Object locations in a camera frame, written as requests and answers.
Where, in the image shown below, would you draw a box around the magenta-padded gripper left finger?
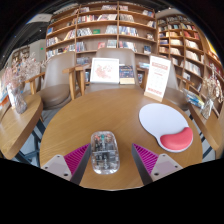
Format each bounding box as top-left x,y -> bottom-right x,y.
41,143 -> 92,186

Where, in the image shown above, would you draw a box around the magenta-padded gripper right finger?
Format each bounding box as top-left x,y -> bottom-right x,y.
131,143 -> 184,186

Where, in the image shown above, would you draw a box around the transparent computer mouse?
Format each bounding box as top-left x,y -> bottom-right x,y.
90,130 -> 121,176

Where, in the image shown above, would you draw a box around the white mouse pad red rest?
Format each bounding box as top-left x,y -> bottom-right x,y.
138,102 -> 194,154

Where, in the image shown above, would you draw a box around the beige wooden-armed chair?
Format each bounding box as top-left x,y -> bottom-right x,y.
163,61 -> 194,113
74,47 -> 148,94
24,51 -> 87,111

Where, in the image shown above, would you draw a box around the stack of colourful books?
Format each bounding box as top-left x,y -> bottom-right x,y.
182,88 -> 205,109

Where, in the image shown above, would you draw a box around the glass vase white dried flowers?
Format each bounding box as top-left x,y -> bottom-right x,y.
199,66 -> 224,120

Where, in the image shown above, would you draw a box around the glass vase pink dried flowers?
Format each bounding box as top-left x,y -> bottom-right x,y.
3,54 -> 43,115

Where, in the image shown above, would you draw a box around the white sign wooden base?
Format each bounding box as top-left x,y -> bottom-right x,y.
143,54 -> 172,103

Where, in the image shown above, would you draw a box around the dark cover book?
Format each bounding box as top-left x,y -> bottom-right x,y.
118,64 -> 136,85

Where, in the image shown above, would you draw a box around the small white table sign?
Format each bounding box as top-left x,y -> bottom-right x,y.
6,83 -> 17,108

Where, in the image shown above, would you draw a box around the white framed floral picture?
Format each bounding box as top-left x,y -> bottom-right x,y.
89,57 -> 120,85

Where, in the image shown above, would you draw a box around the wooden bookshelf with yellow poster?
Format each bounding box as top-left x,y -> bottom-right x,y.
155,13 -> 224,118

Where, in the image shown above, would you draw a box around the small distant wooden bookshelf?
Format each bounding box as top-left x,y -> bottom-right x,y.
11,44 -> 31,68

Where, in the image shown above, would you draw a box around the wide wooden bookshelf unit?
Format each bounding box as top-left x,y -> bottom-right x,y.
44,3 -> 158,68

